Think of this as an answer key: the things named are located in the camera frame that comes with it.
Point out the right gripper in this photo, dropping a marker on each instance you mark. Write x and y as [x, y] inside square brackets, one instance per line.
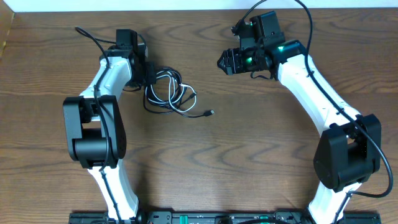
[232, 61]

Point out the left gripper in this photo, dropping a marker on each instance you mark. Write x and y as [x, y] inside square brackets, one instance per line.
[152, 77]

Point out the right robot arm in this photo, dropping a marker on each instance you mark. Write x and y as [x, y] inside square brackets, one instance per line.
[346, 154]

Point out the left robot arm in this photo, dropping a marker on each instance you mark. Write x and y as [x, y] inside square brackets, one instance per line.
[95, 133]

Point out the cardboard panel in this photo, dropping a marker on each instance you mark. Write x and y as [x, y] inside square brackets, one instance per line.
[6, 20]

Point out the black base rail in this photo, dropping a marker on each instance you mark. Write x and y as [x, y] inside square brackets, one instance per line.
[193, 218]

